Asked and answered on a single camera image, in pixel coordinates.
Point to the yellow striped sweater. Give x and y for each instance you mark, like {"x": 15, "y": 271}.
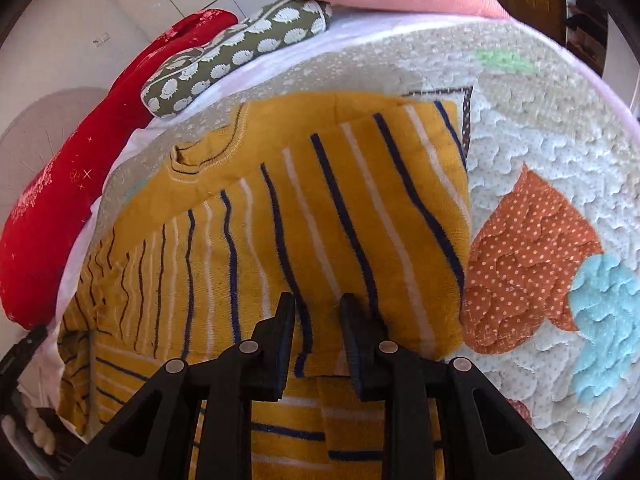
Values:
{"x": 320, "y": 220}

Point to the green sheep print pillow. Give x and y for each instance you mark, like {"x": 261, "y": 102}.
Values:
{"x": 225, "y": 55}

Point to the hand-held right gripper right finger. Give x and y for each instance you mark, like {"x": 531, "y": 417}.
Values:
{"x": 352, "y": 340}

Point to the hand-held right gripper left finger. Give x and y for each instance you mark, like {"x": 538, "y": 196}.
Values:
{"x": 286, "y": 346}

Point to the red pillow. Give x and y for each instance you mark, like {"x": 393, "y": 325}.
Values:
{"x": 60, "y": 200}

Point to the patchwork quilted blanket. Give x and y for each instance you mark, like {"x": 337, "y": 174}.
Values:
{"x": 540, "y": 160}

